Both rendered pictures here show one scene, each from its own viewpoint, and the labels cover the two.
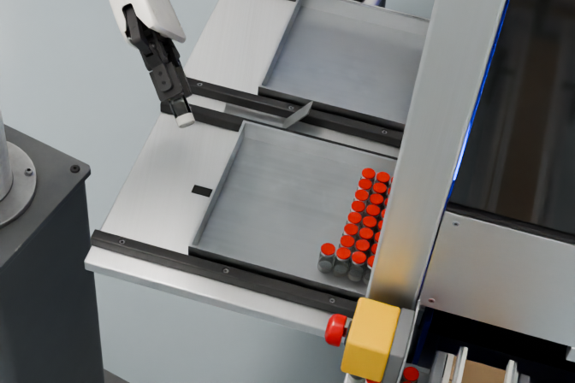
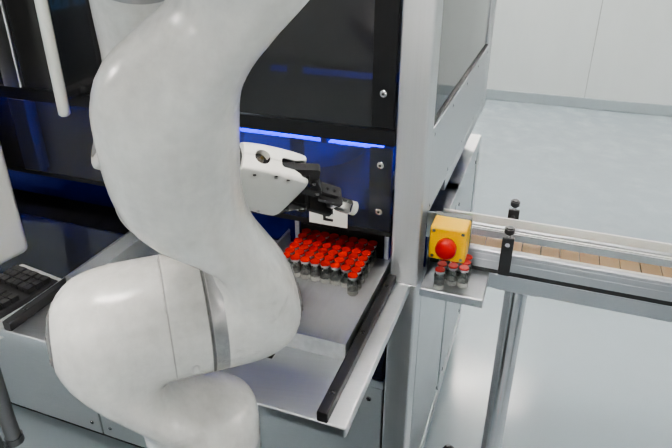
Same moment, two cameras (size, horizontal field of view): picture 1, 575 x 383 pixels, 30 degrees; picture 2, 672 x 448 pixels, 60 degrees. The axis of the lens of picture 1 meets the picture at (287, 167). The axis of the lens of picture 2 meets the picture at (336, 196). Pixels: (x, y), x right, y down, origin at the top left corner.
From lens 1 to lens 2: 1.32 m
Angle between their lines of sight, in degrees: 65
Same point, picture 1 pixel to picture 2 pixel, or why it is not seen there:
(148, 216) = (296, 385)
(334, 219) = (309, 286)
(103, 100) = not seen: outside the picture
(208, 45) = not seen: hidden behind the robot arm
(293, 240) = (327, 306)
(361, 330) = (457, 226)
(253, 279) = (371, 318)
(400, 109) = not seen: hidden behind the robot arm
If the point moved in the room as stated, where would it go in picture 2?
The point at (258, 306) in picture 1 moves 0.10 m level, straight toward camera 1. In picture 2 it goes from (387, 325) to (441, 330)
